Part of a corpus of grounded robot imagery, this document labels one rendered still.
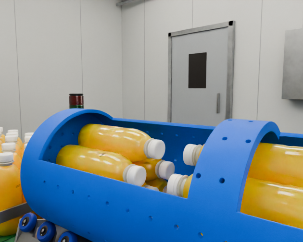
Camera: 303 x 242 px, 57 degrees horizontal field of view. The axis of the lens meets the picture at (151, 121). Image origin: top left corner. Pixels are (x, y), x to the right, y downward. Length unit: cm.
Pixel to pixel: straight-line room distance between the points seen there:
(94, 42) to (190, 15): 194
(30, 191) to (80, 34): 503
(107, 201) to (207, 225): 17
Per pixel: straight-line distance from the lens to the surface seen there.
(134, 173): 52
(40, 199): 63
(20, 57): 507
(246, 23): 427
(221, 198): 36
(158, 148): 56
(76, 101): 125
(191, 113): 466
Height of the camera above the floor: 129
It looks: 7 degrees down
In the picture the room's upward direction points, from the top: straight up
